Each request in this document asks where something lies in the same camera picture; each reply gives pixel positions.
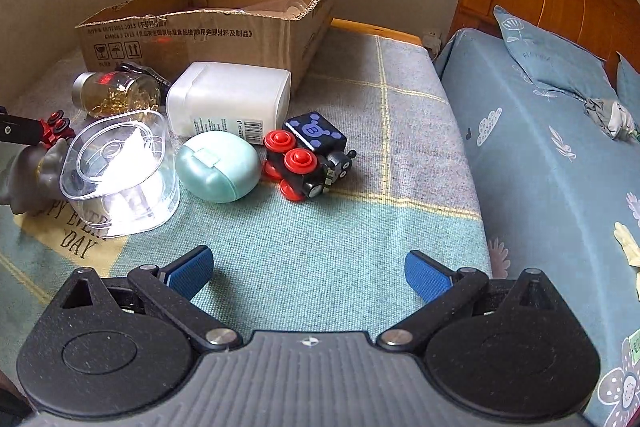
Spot blue floral bed sheet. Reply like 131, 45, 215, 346
432, 27, 640, 427

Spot blue floral pillow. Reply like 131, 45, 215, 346
492, 5, 623, 108
616, 52, 640, 118

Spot black toy train red wheels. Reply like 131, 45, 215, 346
262, 110, 357, 202

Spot crumpled grey cloth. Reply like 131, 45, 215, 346
584, 98, 638, 142

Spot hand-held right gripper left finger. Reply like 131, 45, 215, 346
47, 245, 244, 354

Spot glass jar of gold capsules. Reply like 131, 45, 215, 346
71, 71, 162, 118

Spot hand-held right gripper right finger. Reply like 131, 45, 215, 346
376, 250, 571, 353

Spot teal oval case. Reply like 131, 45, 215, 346
175, 130, 262, 204

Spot brown cardboard box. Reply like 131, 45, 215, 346
74, 0, 340, 95

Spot white plastic bottle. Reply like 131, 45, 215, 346
165, 62, 292, 145

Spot black oval brush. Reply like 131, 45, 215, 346
119, 63, 173, 86

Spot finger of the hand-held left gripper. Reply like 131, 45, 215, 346
0, 109, 75, 146

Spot grey animal figurine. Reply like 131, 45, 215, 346
0, 139, 76, 215

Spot large clear plastic container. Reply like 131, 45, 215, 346
59, 109, 182, 239

